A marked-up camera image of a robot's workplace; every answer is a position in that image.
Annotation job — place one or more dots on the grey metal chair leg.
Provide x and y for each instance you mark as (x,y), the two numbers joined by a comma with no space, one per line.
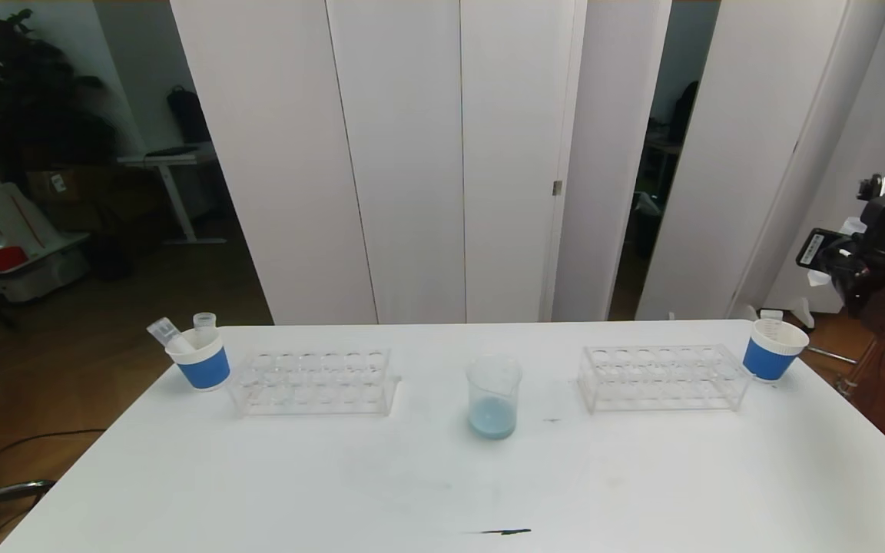
(28,488)

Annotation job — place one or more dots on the black backpack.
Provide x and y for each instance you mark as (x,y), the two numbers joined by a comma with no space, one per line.
(189,117)

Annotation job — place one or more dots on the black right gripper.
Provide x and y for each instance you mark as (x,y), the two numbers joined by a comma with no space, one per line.
(814,249)

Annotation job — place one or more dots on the white office desk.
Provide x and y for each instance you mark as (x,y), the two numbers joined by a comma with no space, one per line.
(174,160)

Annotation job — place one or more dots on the blue and white paper cup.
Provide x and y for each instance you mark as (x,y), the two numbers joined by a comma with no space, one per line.
(207,370)
(768,359)

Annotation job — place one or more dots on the test tube with red pigment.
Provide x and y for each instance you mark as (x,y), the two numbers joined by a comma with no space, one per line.
(167,332)
(770,316)

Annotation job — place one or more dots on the white partition foot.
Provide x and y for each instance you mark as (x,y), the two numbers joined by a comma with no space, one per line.
(744,313)
(800,313)

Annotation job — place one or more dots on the white partition panel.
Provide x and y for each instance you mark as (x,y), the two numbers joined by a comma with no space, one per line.
(273,153)
(850,115)
(734,153)
(604,153)
(404,153)
(515,153)

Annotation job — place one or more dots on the clear glass beaker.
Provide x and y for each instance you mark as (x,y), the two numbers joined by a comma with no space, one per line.
(493,418)

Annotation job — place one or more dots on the brown cardboard box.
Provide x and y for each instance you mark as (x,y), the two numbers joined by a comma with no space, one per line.
(77,194)

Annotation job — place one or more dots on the grey metal floor rod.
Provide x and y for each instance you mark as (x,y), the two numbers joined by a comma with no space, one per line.
(826,355)

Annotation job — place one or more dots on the white wheeled machine base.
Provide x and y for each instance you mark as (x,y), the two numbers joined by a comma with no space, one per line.
(35,263)

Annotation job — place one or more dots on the test tube with blue pigment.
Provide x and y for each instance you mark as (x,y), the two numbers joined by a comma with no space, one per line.
(205,322)

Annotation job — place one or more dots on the clear acrylic test tube rack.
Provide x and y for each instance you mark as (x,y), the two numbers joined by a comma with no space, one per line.
(319,385)
(650,380)

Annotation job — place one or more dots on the dark green potted plant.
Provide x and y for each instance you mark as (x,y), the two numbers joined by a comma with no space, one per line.
(28,100)

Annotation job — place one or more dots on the test tube with yellow pigment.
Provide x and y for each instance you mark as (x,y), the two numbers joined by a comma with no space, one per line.
(853,226)

